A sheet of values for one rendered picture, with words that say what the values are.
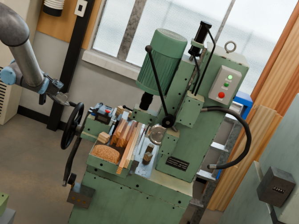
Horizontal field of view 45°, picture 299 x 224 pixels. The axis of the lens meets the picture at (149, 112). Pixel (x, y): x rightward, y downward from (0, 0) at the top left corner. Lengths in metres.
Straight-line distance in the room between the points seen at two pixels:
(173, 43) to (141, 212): 0.92
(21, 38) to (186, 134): 0.94
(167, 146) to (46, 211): 1.21
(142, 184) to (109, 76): 1.57
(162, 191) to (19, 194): 1.23
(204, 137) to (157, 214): 0.50
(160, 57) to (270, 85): 1.53
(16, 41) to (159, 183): 1.01
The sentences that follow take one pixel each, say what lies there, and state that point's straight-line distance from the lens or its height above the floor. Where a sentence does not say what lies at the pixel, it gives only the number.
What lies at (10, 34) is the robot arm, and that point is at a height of 1.40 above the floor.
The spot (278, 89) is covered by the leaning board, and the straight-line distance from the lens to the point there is 3.17.
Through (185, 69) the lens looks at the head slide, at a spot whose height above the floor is 1.38.
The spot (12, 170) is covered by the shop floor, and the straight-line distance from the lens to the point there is 3.01.
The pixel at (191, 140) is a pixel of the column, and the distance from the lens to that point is 1.92.
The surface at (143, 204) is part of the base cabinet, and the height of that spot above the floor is 0.64.
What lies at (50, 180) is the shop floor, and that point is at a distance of 3.00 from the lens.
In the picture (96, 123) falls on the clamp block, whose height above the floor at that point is 0.94.
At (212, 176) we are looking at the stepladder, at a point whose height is 0.52.
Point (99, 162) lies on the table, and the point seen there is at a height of 0.87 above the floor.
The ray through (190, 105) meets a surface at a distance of 1.75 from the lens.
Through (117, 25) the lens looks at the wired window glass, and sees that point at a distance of 3.26.
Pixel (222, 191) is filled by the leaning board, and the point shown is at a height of 0.22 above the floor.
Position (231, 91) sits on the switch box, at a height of 1.39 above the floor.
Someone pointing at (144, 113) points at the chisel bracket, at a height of 1.06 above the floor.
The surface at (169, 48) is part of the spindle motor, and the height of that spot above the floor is 1.45.
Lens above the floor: 1.86
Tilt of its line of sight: 24 degrees down
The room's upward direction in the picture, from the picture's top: 22 degrees clockwise
